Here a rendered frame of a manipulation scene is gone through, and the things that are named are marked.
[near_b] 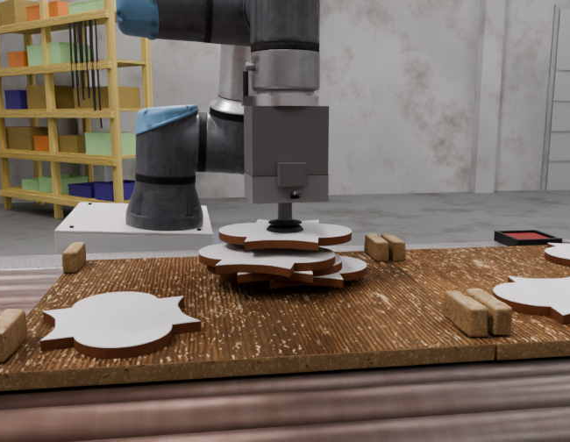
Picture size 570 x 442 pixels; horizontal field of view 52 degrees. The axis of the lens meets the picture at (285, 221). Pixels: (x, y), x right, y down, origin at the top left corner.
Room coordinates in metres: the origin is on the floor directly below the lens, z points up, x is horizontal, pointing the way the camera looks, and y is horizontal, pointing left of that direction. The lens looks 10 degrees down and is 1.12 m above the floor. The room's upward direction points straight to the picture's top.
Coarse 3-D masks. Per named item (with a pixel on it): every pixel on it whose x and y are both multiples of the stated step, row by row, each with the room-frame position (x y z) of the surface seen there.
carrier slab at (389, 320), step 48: (96, 288) 0.62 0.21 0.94; (144, 288) 0.62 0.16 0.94; (192, 288) 0.62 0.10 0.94; (240, 288) 0.62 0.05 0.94; (288, 288) 0.62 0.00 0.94; (336, 288) 0.62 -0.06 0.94; (384, 288) 0.62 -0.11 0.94; (192, 336) 0.48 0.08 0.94; (240, 336) 0.48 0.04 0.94; (288, 336) 0.48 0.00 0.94; (336, 336) 0.48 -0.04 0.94; (384, 336) 0.48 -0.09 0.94; (432, 336) 0.48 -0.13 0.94; (0, 384) 0.41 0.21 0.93; (48, 384) 0.41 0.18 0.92; (96, 384) 0.42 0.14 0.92
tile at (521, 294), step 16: (496, 288) 0.59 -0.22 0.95; (512, 288) 0.59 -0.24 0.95; (528, 288) 0.59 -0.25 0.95; (544, 288) 0.59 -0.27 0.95; (560, 288) 0.59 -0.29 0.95; (512, 304) 0.55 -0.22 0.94; (528, 304) 0.54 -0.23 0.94; (544, 304) 0.53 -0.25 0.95; (560, 304) 0.53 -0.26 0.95; (560, 320) 0.51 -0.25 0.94
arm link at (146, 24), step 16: (128, 0) 0.69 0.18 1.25; (144, 0) 0.69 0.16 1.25; (160, 0) 0.70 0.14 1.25; (176, 0) 0.70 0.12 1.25; (192, 0) 0.70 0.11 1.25; (208, 0) 0.71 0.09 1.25; (128, 16) 0.70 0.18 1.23; (144, 16) 0.70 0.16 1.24; (160, 16) 0.70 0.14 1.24; (176, 16) 0.70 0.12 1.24; (192, 16) 0.70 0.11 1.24; (208, 16) 0.71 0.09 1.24; (128, 32) 0.72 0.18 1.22; (144, 32) 0.71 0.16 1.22; (160, 32) 0.71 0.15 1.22; (176, 32) 0.72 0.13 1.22; (192, 32) 0.72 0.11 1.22; (208, 32) 0.72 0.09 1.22
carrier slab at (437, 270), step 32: (416, 256) 0.77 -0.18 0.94; (448, 256) 0.77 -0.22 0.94; (480, 256) 0.77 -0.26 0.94; (512, 256) 0.77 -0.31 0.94; (544, 256) 0.77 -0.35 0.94; (448, 288) 0.62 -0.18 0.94; (480, 288) 0.62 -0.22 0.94; (512, 320) 0.52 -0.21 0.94; (544, 320) 0.52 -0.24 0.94; (512, 352) 0.46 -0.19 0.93; (544, 352) 0.47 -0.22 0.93
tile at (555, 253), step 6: (552, 246) 0.80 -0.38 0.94; (558, 246) 0.79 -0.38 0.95; (564, 246) 0.79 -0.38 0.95; (546, 252) 0.75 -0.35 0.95; (552, 252) 0.75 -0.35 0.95; (558, 252) 0.75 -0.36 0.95; (564, 252) 0.75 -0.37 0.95; (546, 258) 0.75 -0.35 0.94; (552, 258) 0.74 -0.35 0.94; (558, 258) 0.73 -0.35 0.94; (564, 258) 0.72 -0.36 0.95; (564, 264) 0.72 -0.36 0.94
